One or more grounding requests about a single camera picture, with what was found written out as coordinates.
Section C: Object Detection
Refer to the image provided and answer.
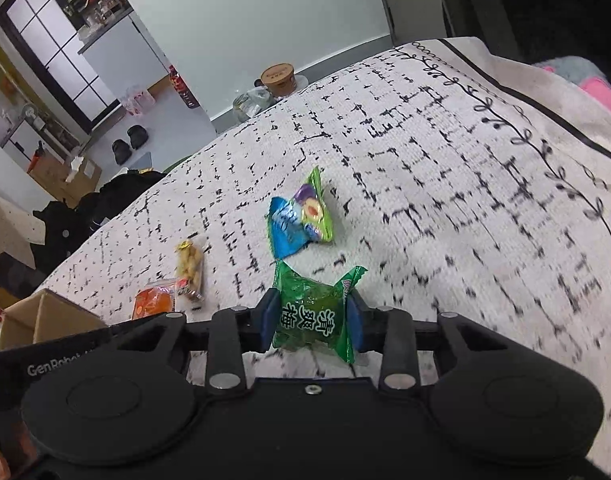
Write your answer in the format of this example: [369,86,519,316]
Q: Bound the clear glass jar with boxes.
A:
[232,87,276,123]

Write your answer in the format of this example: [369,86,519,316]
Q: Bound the black clothing pile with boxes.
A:
[31,169,167,261]

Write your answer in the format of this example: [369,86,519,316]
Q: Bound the dark green plum candy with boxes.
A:
[271,258,369,366]

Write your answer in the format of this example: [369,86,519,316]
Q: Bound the stacked cardboard boxes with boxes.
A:
[28,152,103,208]

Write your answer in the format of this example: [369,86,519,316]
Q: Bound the black framed sliding door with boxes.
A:
[0,0,123,135]

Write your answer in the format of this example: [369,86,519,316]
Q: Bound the dark cloth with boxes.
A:
[430,0,611,67]

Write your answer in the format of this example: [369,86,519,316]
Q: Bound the cork lid jar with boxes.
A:
[260,62,298,98]

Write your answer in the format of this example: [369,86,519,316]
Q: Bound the pink plastic bag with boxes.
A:
[120,85,155,118]

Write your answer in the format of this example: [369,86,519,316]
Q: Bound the small orange snack packet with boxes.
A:
[131,277,187,322]

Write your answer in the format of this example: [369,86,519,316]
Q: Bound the pink grey plush toy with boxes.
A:
[530,55,611,122]

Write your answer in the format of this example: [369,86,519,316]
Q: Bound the green blue candy packet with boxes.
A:
[268,165,335,262]

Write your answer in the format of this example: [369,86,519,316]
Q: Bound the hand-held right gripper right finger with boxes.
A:
[346,291,527,392]

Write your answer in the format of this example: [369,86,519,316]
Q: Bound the white black-patterned tablecloth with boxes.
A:
[35,36,611,480]

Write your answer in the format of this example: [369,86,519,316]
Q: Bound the beige perforated board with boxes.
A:
[0,189,46,271]

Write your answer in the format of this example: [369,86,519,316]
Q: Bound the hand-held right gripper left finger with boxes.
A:
[110,289,282,394]

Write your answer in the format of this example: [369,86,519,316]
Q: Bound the small yellow peanut packet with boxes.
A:
[174,239,207,307]

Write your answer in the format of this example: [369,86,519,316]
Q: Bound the brown cardboard box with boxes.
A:
[0,287,109,352]

